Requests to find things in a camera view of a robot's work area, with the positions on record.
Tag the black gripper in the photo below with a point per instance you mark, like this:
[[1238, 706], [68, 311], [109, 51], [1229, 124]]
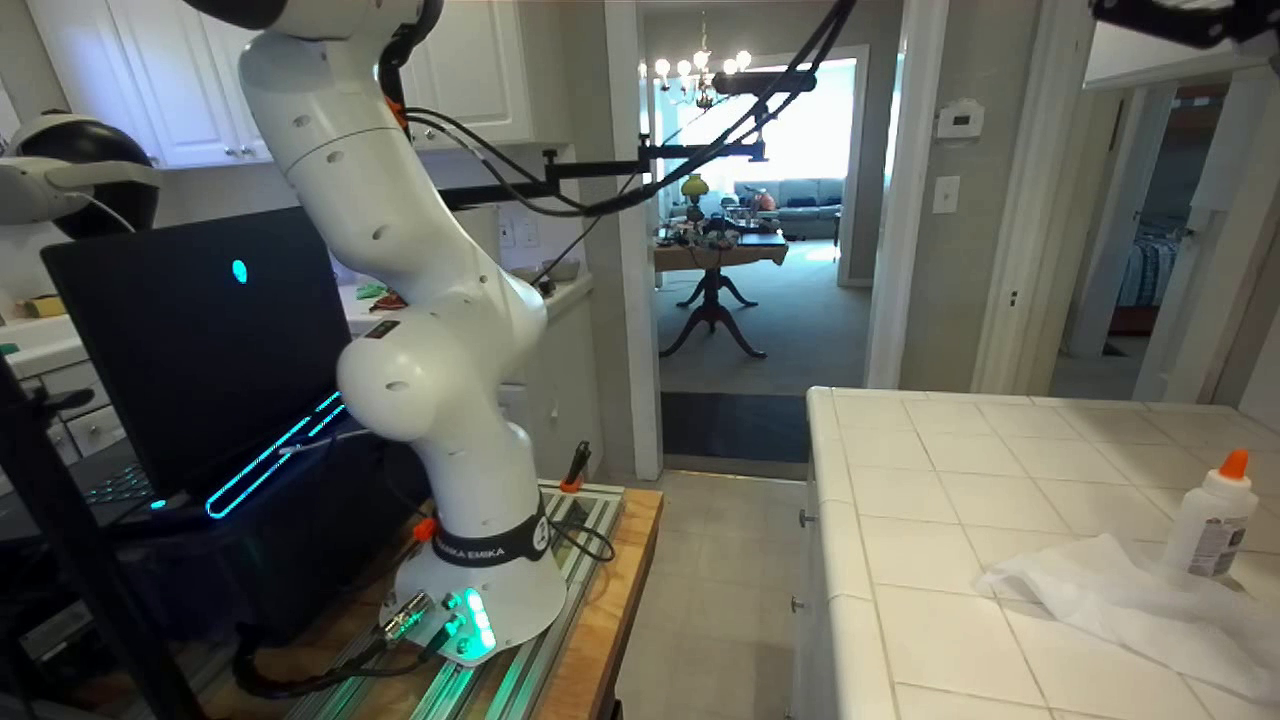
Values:
[[1185, 16]]

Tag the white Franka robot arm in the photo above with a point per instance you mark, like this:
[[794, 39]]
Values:
[[426, 372]]

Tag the white thermostat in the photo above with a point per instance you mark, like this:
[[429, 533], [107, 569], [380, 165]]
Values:
[[963, 116]]

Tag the grey sofa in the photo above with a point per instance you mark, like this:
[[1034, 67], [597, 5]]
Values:
[[800, 205]]

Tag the lit chandelier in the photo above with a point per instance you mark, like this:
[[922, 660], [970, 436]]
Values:
[[702, 70]]

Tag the white glue bottle orange cap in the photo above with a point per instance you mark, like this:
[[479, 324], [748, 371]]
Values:
[[1211, 521]]

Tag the yellow flower vase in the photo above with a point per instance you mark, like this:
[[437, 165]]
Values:
[[692, 195]]

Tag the white crumpled cloth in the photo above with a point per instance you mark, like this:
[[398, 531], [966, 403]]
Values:
[[1105, 602]]

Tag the red black clamp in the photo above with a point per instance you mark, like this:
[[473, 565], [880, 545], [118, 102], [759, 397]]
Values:
[[573, 470]]

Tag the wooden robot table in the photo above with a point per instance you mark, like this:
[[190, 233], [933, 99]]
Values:
[[605, 626]]

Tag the black laptop blue light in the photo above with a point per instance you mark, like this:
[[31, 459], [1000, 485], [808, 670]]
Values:
[[201, 346]]

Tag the white kitchen cabinets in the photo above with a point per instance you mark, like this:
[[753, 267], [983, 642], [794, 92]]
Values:
[[134, 72]]

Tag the black white headset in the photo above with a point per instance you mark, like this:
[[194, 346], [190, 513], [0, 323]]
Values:
[[82, 165]]

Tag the black tripod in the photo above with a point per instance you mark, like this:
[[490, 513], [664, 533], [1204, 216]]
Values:
[[82, 574]]

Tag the white wall cabinet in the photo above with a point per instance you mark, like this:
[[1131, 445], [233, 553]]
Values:
[[1175, 67]]

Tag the white light switch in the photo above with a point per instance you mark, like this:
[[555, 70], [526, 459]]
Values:
[[944, 195]]

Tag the dark pedestal dining table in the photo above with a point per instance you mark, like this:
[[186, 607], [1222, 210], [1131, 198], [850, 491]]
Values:
[[714, 284]]

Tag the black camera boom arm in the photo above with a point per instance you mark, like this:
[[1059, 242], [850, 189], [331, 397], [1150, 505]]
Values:
[[601, 168]]

